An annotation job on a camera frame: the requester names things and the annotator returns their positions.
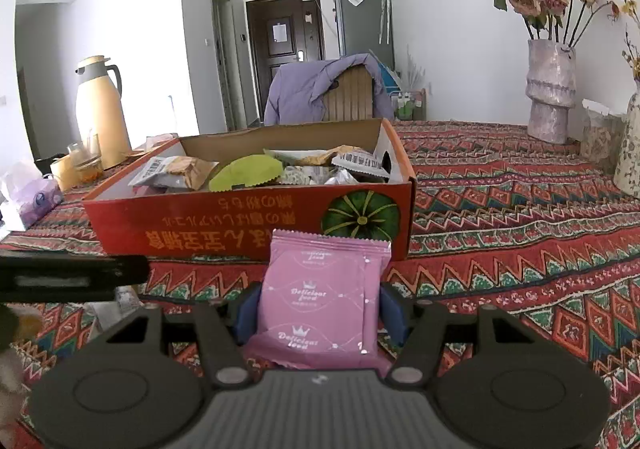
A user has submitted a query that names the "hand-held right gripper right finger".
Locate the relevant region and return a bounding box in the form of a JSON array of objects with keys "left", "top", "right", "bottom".
[{"left": 379, "top": 281, "right": 543, "bottom": 390}]

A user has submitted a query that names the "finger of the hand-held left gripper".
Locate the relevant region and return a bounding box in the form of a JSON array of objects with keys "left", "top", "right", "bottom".
[{"left": 100, "top": 255, "right": 150, "bottom": 301}]

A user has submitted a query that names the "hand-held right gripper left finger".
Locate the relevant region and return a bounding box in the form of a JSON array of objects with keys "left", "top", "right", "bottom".
[{"left": 100, "top": 281, "right": 263, "bottom": 391}]

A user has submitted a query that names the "plain white snack packet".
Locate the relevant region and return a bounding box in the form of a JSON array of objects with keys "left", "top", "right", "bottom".
[{"left": 87, "top": 285, "right": 143, "bottom": 341}]

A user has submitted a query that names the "orange cardboard box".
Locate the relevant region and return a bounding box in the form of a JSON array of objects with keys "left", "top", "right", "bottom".
[{"left": 81, "top": 118, "right": 417, "bottom": 262}]

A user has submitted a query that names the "purple snack packet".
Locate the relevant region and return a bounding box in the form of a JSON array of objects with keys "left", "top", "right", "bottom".
[{"left": 243, "top": 229, "right": 394, "bottom": 376}]

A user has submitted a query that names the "cracker packet with clear window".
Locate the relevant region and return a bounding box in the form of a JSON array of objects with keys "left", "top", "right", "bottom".
[{"left": 129, "top": 156, "right": 219, "bottom": 192}]

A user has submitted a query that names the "white grey printed snack packet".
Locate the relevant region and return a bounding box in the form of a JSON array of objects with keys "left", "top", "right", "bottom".
[{"left": 330, "top": 150, "right": 392, "bottom": 180}]

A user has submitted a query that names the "white brown snack packet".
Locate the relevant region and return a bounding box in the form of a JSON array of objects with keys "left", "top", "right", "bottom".
[{"left": 299, "top": 145, "right": 365, "bottom": 168}]

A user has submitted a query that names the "purple tissue pack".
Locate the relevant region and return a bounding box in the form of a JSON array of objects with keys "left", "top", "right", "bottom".
[{"left": 0, "top": 160, "right": 65, "bottom": 232}]

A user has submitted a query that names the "clear glass cup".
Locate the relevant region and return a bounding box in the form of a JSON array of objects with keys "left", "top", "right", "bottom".
[{"left": 67, "top": 134, "right": 104, "bottom": 183}]

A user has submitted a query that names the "yellow mug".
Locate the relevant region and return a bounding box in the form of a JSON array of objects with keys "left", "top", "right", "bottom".
[{"left": 49, "top": 154, "right": 80, "bottom": 192}]

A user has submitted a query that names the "black bag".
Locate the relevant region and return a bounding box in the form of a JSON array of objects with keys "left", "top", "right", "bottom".
[{"left": 32, "top": 154, "right": 68, "bottom": 170}]

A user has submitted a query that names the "flat pink packet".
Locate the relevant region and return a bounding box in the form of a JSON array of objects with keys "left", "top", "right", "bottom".
[{"left": 144, "top": 133, "right": 179, "bottom": 153}]

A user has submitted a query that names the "crinkled silver snack packet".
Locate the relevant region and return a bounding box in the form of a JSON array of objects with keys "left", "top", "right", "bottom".
[{"left": 282, "top": 166, "right": 361, "bottom": 186}]

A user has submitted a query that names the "yellow thermos jug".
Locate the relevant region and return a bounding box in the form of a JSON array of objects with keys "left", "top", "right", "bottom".
[{"left": 75, "top": 55, "right": 132, "bottom": 170}]

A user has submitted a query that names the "floor rack with bottles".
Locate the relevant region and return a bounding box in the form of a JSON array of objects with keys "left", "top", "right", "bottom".
[{"left": 392, "top": 89, "right": 427, "bottom": 121}]

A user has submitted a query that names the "wooden chair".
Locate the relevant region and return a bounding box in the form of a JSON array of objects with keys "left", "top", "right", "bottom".
[{"left": 322, "top": 65, "right": 376, "bottom": 122}]

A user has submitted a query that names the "chair with purple jacket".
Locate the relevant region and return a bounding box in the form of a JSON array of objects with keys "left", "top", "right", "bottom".
[{"left": 263, "top": 54, "right": 396, "bottom": 126}]

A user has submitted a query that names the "grey interior door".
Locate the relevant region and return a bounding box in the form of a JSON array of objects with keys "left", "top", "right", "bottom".
[{"left": 210, "top": 0, "right": 240, "bottom": 132}]

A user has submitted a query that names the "pink textured vase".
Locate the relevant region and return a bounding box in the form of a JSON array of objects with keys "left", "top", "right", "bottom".
[{"left": 527, "top": 39, "right": 577, "bottom": 144}]

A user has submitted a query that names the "clear plastic jar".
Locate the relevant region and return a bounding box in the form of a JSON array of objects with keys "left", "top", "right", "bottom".
[{"left": 580, "top": 99, "right": 628, "bottom": 162}]

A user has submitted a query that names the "grey refrigerator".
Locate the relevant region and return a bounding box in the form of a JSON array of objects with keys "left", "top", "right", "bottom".
[{"left": 332, "top": 0, "right": 396, "bottom": 62}]

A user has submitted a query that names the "white floral vase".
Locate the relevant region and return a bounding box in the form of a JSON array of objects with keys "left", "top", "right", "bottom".
[{"left": 614, "top": 79, "right": 640, "bottom": 200}]

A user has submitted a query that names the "dark brown door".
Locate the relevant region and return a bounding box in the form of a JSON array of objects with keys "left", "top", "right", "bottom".
[{"left": 245, "top": 0, "right": 326, "bottom": 122}]

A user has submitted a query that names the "white umbrella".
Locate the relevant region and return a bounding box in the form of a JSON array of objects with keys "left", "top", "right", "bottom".
[{"left": 377, "top": 0, "right": 392, "bottom": 44}]

